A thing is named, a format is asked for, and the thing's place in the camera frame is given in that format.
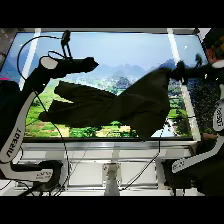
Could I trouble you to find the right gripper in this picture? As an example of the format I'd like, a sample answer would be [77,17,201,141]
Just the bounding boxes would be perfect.
[173,60,188,84]

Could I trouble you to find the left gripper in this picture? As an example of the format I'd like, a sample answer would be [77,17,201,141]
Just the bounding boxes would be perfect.
[81,56,100,74]

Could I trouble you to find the olive green pants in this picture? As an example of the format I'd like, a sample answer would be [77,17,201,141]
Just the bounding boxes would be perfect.
[38,67,176,140]

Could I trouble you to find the person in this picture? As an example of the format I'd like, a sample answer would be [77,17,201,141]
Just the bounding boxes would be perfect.
[201,28,224,63]

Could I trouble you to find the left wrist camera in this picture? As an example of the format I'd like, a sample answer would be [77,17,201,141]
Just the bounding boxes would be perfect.
[60,29,74,60]

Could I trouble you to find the black cable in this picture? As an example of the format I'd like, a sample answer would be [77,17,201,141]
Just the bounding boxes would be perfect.
[32,90,72,196]
[121,128,165,192]
[16,34,64,91]

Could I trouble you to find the silver frame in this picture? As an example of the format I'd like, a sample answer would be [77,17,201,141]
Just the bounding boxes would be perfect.
[0,139,224,197]

